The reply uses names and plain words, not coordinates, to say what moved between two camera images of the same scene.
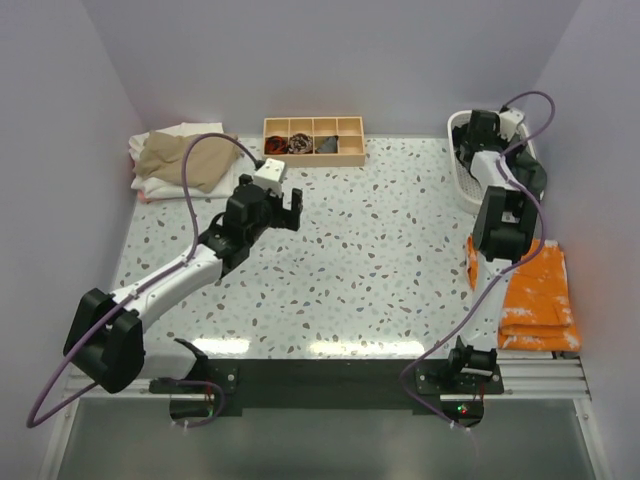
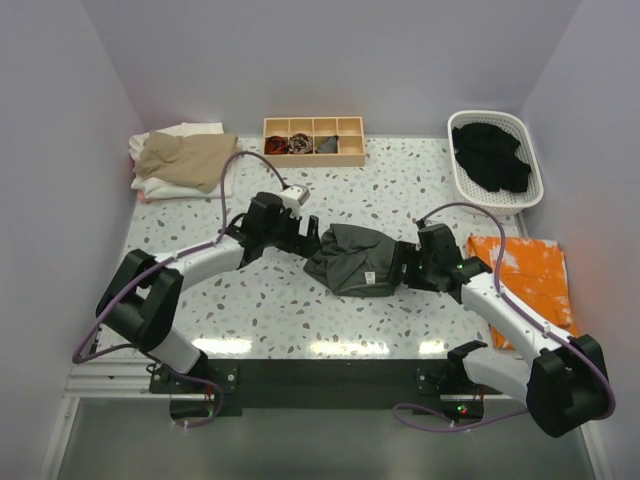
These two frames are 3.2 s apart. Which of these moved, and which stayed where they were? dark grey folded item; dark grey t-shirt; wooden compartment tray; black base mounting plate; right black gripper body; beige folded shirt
Moved: right black gripper body; dark grey t-shirt
Stayed: black base mounting plate; dark grey folded item; beige folded shirt; wooden compartment tray
